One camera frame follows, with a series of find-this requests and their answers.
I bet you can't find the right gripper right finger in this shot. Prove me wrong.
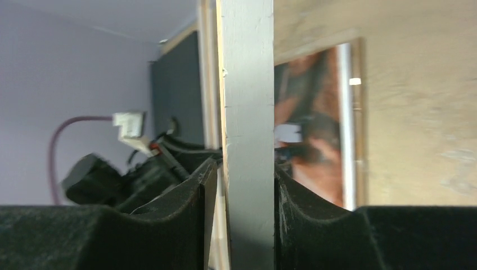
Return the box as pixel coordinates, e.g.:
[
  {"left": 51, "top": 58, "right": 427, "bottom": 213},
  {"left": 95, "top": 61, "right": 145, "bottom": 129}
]
[{"left": 274, "top": 168, "right": 476, "bottom": 269}]

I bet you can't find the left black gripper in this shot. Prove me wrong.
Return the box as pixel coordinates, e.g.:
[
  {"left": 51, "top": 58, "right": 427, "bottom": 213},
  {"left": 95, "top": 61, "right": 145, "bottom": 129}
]
[{"left": 61, "top": 133, "right": 223, "bottom": 214}]

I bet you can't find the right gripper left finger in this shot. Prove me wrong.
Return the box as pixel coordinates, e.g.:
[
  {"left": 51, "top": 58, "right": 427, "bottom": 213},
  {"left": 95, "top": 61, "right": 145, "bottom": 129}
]
[{"left": 1, "top": 159, "right": 217, "bottom": 269}]

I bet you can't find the wooden picture frame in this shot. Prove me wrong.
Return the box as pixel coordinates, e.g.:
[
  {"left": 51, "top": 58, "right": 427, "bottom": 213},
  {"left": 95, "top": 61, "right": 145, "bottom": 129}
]
[{"left": 197, "top": 1, "right": 275, "bottom": 269}]

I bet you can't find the black flat box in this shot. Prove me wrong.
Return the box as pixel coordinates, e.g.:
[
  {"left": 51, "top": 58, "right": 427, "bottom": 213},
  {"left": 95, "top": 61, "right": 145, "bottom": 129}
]
[{"left": 150, "top": 31, "right": 204, "bottom": 144}]

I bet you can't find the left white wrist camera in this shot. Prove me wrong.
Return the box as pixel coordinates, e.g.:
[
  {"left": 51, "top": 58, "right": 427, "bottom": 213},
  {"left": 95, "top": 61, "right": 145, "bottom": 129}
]
[{"left": 112, "top": 111, "right": 159, "bottom": 157}]

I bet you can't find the brown frame backing board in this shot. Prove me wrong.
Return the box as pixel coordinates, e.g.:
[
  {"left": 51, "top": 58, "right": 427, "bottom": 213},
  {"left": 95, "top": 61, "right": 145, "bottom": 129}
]
[{"left": 275, "top": 38, "right": 367, "bottom": 210}]

